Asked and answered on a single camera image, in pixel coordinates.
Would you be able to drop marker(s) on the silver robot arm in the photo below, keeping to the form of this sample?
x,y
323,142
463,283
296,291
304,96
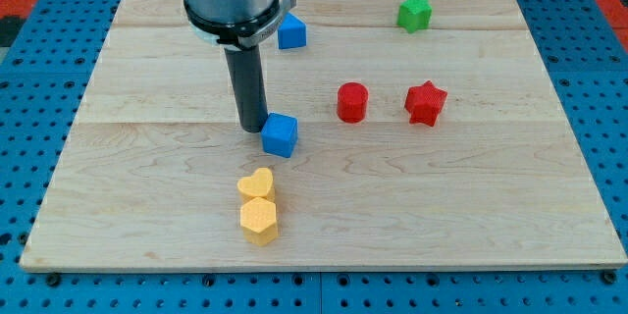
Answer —
x,y
241,24

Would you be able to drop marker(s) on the blue triangle block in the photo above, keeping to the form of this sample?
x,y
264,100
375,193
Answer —
x,y
292,33

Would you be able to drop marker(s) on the green star block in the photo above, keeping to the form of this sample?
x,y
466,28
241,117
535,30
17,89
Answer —
x,y
414,15

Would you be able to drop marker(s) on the yellow heart block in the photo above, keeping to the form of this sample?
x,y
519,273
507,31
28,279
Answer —
x,y
258,185

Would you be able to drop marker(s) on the yellow hexagon block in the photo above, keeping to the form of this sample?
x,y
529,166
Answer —
x,y
258,221

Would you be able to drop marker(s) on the blue cube block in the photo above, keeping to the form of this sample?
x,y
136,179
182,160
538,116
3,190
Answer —
x,y
279,135

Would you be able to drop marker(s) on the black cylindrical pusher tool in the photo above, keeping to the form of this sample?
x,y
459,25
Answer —
x,y
246,75

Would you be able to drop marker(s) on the wooden board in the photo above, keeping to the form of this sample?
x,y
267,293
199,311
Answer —
x,y
146,181

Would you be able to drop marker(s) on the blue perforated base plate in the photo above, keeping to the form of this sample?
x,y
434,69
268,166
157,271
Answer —
x,y
47,69

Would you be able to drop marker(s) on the red star block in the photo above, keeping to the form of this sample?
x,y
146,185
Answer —
x,y
424,103

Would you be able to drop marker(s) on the red cylinder block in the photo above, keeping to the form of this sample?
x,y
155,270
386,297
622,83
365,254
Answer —
x,y
352,101

